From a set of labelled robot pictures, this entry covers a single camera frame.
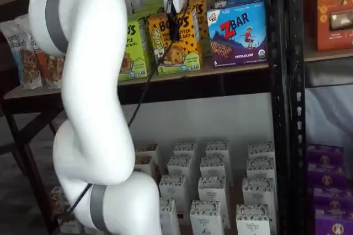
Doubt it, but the white Purely Elizabeth granola bag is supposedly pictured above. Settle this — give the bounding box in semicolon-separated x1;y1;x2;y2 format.
15;14;66;89
0;19;42;90

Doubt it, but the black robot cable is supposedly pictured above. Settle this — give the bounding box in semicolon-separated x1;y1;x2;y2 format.
66;0;191;216

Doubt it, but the wooden shelf board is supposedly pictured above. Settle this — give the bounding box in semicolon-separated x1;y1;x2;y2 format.
4;63;270;100
304;49;353;63

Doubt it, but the purple product box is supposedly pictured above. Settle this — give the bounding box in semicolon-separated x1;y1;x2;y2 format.
308;163;349;189
314;210;353;235
307;143;345;170
313;186;353;214

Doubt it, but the large orange product box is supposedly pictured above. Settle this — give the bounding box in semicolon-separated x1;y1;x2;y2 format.
315;0;353;52

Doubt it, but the white patterned carton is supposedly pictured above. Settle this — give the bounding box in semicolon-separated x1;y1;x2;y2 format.
167;155;194;180
197;176;228;205
206;140;231;161
159;198;180;235
248;141;275;161
242;177;276;208
189;200;226;235
159;174;191;213
174;141;198;161
236;204;271;235
246;157;276;180
200;156;228;180

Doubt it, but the black metal shelf rack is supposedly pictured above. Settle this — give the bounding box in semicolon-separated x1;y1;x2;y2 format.
0;0;307;235

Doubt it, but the green Bobo's snack box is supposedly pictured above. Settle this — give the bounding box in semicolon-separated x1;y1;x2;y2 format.
137;10;155;36
118;19;152;80
135;0;166;13

